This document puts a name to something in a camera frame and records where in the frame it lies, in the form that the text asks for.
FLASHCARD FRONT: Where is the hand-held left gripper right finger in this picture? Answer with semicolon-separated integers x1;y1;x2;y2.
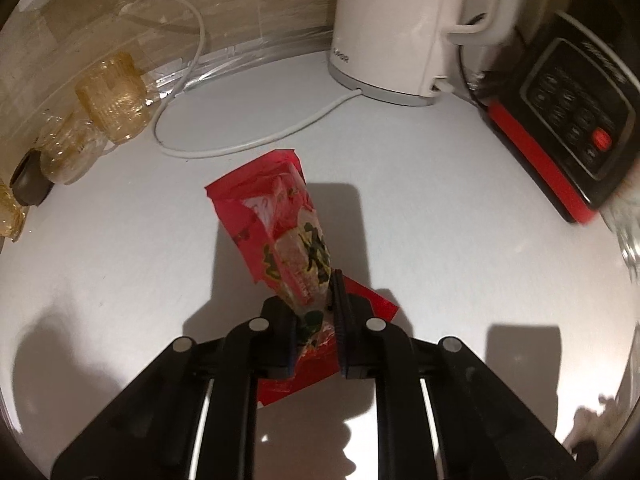
330;269;596;480

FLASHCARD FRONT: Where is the white kettle cable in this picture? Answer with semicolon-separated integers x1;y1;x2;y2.
60;0;362;158

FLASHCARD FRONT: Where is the red and black appliance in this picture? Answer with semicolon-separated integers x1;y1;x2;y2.
470;7;640;225

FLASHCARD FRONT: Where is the clear drinking glass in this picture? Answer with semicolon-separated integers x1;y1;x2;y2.
600;180;640;321

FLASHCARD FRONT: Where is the white electric kettle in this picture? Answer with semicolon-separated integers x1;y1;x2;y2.
327;0;521;107

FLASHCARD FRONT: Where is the clear amber glass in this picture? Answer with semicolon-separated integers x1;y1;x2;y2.
39;110;118;186

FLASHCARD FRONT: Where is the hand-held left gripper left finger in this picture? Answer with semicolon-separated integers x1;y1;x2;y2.
50;297;301;480

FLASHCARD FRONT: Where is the amber glass jar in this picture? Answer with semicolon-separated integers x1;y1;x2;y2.
0;182;28;242

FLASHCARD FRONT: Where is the small white crumpled wrapper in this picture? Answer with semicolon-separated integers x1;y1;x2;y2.
562;395;626;453

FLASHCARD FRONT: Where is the dark round cup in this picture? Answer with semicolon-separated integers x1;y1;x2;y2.
9;147;56;208

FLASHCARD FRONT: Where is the red snack packet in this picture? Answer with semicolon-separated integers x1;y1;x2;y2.
204;149;401;408

